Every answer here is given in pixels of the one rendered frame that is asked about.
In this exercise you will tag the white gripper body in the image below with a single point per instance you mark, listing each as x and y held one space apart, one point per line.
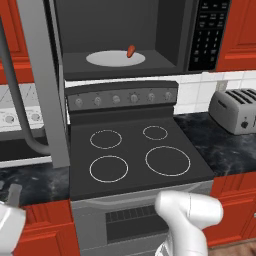
10 226

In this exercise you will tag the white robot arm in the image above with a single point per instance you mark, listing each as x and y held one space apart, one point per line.
186 216

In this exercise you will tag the grey oven door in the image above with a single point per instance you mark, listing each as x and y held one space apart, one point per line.
90 226

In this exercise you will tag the grey microwave door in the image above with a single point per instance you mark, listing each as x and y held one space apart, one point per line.
46 83

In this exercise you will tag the white microwave turntable plate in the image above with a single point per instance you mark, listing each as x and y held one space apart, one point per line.
110 59

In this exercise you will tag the grey microwave oven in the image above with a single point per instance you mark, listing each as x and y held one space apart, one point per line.
173 30

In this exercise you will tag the red base cupboard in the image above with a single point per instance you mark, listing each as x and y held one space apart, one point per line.
46 230
236 206

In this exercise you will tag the grey stove knob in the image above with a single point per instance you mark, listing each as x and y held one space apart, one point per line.
134 98
151 96
116 99
79 102
97 100
167 96

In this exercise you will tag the black stove with hob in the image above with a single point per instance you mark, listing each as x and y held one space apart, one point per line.
133 150

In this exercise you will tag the orange carrot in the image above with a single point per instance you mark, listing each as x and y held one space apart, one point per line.
131 51

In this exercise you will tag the silver toaster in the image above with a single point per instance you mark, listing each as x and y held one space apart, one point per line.
233 113

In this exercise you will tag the red wall cupboard door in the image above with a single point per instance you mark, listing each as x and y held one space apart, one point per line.
238 33
11 30

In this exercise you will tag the white wall socket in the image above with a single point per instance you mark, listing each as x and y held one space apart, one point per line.
221 86

